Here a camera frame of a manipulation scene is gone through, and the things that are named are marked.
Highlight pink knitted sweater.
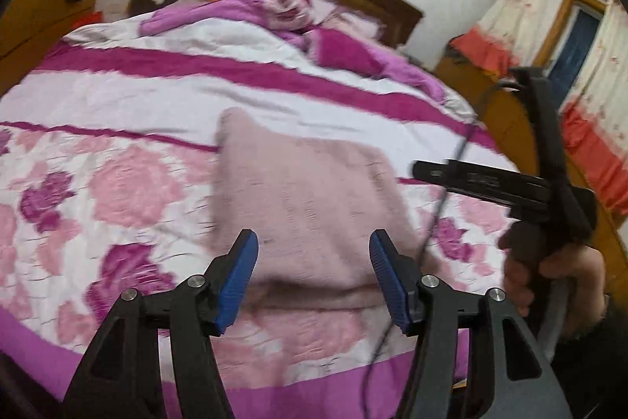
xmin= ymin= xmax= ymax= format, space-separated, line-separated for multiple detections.
xmin=210 ymin=107 xmax=423 ymax=309

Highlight person's right hand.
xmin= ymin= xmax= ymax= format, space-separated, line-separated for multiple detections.
xmin=498 ymin=224 xmax=607 ymax=337

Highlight white red floral curtain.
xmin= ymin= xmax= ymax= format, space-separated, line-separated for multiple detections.
xmin=449 ymin=0 xmax=627 ymax=224

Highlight floral pink white duvet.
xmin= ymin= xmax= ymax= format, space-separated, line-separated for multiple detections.
xmin=1 ymin=14 xmax=510 ymax=418

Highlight crumpled purple blanket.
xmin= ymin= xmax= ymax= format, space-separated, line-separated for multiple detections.
xmin=139 ymin=0 xmax=447 ymax=104

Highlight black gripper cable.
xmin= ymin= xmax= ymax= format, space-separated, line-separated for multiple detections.
xmin=360 ymin=80 xmax=522 ymax=419

